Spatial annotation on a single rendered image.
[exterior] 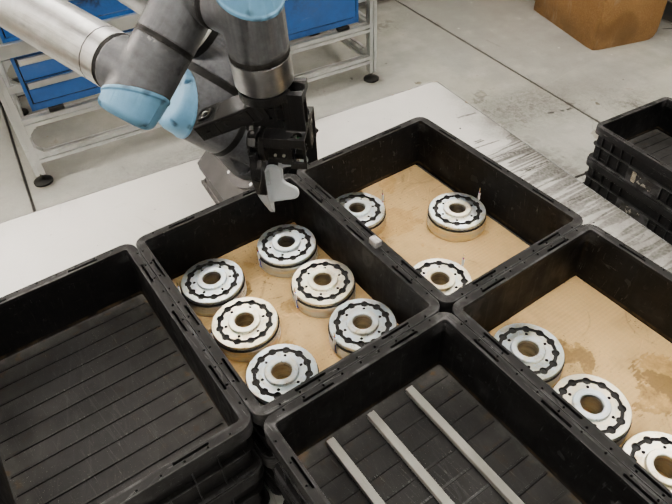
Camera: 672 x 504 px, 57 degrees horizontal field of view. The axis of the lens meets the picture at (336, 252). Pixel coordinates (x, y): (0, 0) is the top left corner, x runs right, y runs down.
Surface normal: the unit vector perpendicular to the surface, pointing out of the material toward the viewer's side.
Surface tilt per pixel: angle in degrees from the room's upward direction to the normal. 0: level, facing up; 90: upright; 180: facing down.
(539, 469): 0
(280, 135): 8
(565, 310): 0
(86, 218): 0
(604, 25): 90
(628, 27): 91
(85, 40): 39
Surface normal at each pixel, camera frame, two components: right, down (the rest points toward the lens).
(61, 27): -0.29, -0.16
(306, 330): -0.04, -0.72
